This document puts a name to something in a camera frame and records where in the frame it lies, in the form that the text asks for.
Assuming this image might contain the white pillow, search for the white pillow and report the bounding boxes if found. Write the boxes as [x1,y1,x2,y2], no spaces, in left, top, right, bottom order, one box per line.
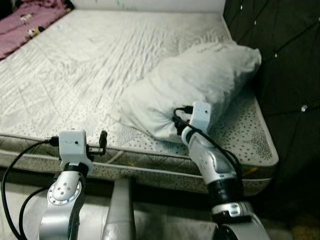
[117,42,262,143]

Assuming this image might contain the grey quilted mattress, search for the grey quilted mattress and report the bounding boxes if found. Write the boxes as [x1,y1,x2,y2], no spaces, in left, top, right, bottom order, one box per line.
[0,9,280,196]

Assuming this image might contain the black tufted headboard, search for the black tufted headboard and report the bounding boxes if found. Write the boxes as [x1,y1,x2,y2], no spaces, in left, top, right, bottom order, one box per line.
[222,0,320,216]

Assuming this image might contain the brown floor mat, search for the brown floor mat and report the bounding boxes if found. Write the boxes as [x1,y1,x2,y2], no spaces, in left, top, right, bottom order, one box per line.
[291,222,320,240]

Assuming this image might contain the pink cartoon print blanket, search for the pink cartoon print blanket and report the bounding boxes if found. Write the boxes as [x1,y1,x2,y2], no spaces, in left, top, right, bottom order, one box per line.
[0,0,71,61]

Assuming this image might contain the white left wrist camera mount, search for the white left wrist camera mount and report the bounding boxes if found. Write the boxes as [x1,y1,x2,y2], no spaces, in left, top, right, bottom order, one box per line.
[58,130,94,172]

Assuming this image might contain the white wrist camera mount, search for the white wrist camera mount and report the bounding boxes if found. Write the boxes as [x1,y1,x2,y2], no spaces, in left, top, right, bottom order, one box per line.
[190,101,212,133]
[58,130,94,172]

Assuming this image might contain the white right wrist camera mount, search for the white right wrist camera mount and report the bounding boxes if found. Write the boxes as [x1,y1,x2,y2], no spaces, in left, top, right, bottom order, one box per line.
[190,101,212,133]

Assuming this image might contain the black left camera cable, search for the black left camera cable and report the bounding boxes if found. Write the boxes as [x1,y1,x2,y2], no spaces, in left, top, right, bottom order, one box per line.
[1,138,61,239]

